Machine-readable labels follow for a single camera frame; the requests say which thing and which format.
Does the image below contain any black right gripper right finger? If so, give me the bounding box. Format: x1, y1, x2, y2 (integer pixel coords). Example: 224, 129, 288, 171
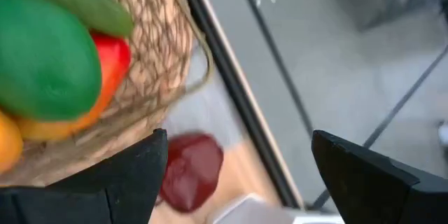
311, 129, 448, 224

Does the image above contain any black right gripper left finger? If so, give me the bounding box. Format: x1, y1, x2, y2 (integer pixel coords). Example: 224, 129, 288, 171
0, 128, 169, 224

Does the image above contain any dark red apple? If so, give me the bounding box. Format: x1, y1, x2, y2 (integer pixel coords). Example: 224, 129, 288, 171
159, 132, 225, 214

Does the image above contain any yellow bell pepper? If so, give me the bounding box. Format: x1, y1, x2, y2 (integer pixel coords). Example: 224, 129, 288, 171
0, 110, 25, 175

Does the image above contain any dark green round fruit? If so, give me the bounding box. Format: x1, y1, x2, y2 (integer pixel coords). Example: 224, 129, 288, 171
0, 0, 103, 123

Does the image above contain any green cucumber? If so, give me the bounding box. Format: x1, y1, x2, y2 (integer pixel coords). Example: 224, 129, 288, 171
0, 0, 136, 39

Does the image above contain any grey placemat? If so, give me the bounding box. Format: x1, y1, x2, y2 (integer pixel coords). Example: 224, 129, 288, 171
162, 47, 248, 151

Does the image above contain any orange-red mango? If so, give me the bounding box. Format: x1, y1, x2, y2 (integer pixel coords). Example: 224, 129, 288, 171
15, 33, 133, 144

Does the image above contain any round woven straw mat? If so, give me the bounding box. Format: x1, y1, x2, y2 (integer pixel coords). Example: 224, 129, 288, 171
0, 0, 195, 187

